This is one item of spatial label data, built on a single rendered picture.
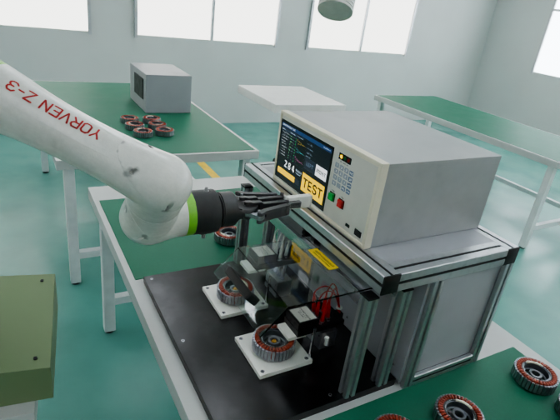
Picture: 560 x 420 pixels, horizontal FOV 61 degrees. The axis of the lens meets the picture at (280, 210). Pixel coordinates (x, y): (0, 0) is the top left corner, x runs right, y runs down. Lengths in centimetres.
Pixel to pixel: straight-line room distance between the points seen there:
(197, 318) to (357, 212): 56
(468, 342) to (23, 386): 109
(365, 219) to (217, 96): 516
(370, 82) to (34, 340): 656
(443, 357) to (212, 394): 61
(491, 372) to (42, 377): 112
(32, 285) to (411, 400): 100
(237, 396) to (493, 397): 65
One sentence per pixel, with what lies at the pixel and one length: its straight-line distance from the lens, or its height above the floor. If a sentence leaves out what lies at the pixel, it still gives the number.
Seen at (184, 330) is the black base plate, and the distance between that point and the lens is 133.
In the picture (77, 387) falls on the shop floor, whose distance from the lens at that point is 231.
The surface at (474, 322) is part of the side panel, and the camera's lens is 139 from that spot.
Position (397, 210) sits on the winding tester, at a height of 120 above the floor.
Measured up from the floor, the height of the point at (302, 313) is 87.
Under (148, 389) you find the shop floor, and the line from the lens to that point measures 226.
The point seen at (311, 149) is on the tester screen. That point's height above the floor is 126.
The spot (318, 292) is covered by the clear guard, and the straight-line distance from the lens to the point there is 100.
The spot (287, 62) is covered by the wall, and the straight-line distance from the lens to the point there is 648.
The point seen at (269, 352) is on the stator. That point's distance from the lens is 122.
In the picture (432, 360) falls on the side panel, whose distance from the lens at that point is 135.
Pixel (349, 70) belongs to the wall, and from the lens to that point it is 705.
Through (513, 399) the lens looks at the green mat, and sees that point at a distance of 143.
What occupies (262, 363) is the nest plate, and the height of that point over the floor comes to 78.
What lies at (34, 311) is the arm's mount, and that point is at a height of 85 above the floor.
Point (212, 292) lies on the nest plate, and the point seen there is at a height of 78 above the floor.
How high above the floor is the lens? 162
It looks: 25 degrees down
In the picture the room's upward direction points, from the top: 8 degrees clockwise
